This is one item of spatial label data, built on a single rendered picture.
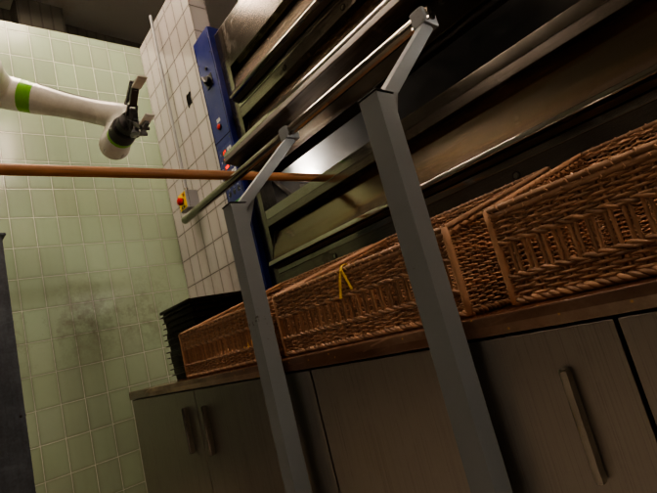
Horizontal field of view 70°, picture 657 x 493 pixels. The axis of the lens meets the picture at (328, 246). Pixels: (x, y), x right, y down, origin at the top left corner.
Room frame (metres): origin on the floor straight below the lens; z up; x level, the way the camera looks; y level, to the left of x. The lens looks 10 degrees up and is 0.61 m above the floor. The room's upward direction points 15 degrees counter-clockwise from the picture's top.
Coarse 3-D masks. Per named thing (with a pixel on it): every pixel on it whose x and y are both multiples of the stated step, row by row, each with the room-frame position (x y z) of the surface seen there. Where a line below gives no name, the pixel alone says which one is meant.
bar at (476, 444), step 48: (384, 48) 0.91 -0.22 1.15; (336, 96) 1.04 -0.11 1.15; (384, 96) 0.68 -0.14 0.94; (288, 144) 1.18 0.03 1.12; (384, 144) 0.68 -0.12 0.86; (384, 192) 0.70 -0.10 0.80; (240, 240) 1.03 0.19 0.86; (432, 240) 0.69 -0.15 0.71; (432, 288) 0.67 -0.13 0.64; (432, 336) 0.69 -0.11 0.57; (288, 432) 1.04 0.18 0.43; (480, 432) 0.67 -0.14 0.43; (288, 480) 1.04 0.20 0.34; (480, 480) 0.68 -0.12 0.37
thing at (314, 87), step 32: (416, 0) 1.12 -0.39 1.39; (448, 0) 1.13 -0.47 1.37; (480, 0) 1.14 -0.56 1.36; (384, 32) 1.22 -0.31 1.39; (352, 64) 1.33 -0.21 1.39; (384, 64) 1.35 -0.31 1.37; (320, 96) 1.48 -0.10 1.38; (352, 96) 1.50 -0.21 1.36; (256, 128) 1.66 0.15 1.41; (320, 128) 1.68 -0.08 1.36; (224, 160) 1.86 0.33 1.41
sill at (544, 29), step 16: (592, 0) 0.94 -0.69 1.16; (608, 0) 0.92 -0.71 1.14; (560, 16) 0.99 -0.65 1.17; (576, 16) 0.97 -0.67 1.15; (544, 32) 1.02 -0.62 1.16; (512, 48) 1.08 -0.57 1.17; (528, 48) 1.06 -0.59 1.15; (496, 64) 1.12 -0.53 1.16; (464, 80) 1.19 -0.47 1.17; (480, 80) 1.16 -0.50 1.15; (448, 96) 1.23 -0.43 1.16; (416, 112) 1.32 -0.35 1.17; (432, 112) 1.28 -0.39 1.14; (368, 144) 1.47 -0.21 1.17; (352, 160) 1.54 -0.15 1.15; (320, 176) 1.67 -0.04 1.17; (304, 192) 1.75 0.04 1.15; (272, 208) 1.92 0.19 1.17
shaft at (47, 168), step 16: (64, 176) 1.15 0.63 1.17; (80, 176) 1.17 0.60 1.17; (96, 176) 1.20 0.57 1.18; (112, 176) 1.23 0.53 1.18; (128, 176) 1.25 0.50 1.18; (144, 176) 1.28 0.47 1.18; (160, 176) 1.32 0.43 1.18; (176, 176) 1.35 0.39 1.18; (192, 176) 1.38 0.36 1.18; (208, 176) 1.42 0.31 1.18; (224, 176) 1.46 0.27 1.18; (272, 176) 1.58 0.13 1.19; (288, 176) 1.63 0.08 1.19; (304, 176) 1.68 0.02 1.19
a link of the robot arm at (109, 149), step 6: (108, 126) 1.61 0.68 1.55; (108, 132) 1.55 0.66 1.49; (102, 138) 1.59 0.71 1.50; (108, 138) 1.56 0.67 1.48; (102, 144) 1.60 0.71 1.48; (108, 144) 1.58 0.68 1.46; (114, 144) 1.57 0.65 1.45; (102, 150) 1.61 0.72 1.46; (108, 150) 1.60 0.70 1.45; (114, 150) 1.60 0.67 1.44; (120, 150) 1.60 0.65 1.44; (126, 150) 1.62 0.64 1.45; (108, 156) 1.63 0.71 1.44; (114, 156) 1.63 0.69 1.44; (120, 156) 1.64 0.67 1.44
